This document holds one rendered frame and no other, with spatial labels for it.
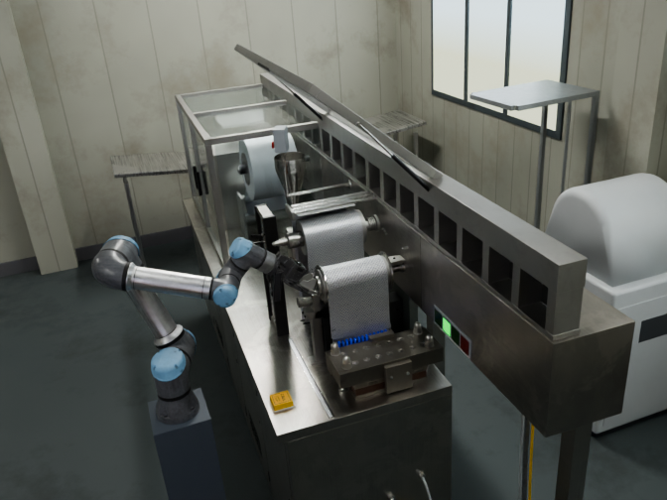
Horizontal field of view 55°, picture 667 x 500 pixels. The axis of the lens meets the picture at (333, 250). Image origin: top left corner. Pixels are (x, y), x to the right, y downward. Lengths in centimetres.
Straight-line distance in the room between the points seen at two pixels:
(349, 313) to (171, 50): 379
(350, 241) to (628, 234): 135
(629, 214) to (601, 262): 25
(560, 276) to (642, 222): 171
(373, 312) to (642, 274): 142
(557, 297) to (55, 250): 489
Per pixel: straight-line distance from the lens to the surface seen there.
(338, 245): 254
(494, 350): 198
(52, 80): 575
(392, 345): 241
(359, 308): 241
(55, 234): 593
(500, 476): 340
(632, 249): 328
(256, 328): 283
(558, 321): 170
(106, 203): 600
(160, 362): 232
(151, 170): 501
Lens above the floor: 237
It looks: 25 degrees down
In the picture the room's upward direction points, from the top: 4 degrees counter-clockwise
